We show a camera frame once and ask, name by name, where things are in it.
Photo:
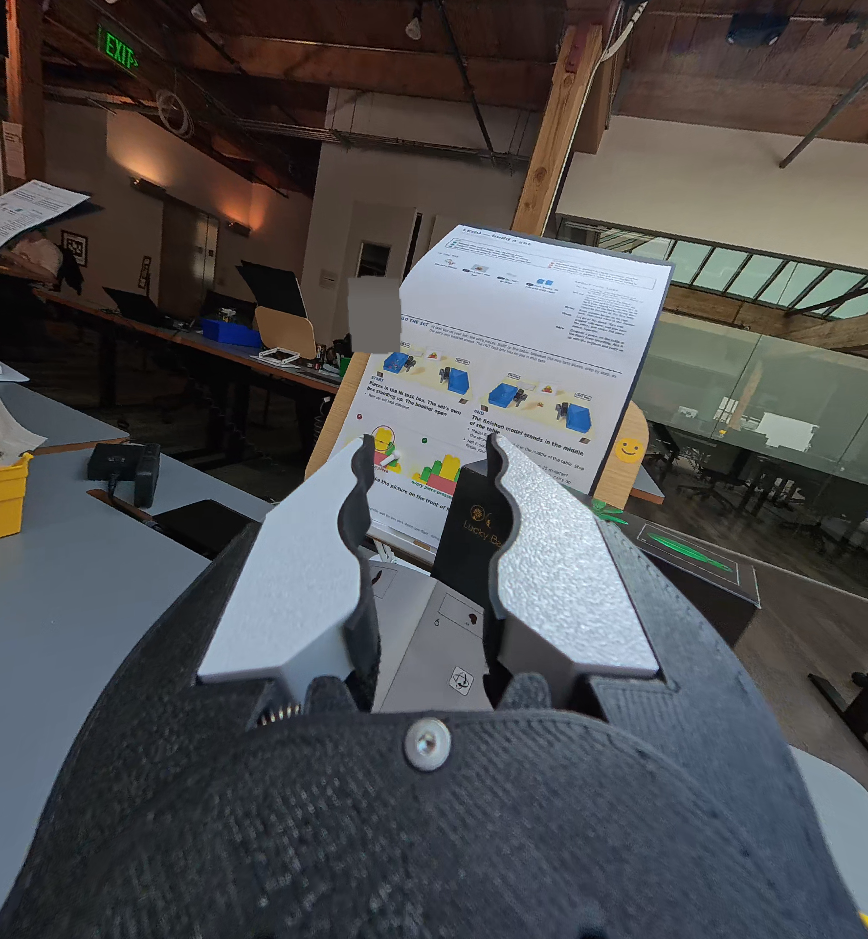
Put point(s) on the large printed instruction sheet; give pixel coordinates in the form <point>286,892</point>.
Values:
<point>522,315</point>

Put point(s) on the small wooden board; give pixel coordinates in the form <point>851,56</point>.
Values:
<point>287,330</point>

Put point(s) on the printed paper sheet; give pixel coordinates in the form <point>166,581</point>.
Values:
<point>15,220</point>

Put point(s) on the white board stand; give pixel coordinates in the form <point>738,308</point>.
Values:
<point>397,550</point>

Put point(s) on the black device box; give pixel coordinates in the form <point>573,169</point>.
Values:
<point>115,461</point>

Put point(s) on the black flat pad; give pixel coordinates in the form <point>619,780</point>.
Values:
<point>206,524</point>

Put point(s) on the blue plastic bin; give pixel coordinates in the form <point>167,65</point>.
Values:
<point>232,334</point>

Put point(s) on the green exit sign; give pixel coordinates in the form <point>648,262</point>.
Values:
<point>118,50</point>

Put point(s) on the grey desk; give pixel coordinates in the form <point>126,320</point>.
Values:
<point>52,623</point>

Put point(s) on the large wooden board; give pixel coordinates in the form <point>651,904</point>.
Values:
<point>335,418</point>

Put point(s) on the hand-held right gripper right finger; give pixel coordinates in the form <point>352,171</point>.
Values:
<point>573,579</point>

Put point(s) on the yellow smiley sticker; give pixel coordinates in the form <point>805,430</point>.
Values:
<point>629,450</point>

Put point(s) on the long wooden workbench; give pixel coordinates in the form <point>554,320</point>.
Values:
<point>287,369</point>

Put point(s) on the black flat board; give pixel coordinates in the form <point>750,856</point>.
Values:
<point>272,290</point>

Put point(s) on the black brick set box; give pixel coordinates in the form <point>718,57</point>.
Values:
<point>470,528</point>

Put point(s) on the white building instruction booklet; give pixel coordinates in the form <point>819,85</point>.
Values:
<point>419,645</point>

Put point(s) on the grey metal door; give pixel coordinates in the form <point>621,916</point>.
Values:
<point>188,257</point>

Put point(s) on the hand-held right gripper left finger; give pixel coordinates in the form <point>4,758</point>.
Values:
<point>287,587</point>

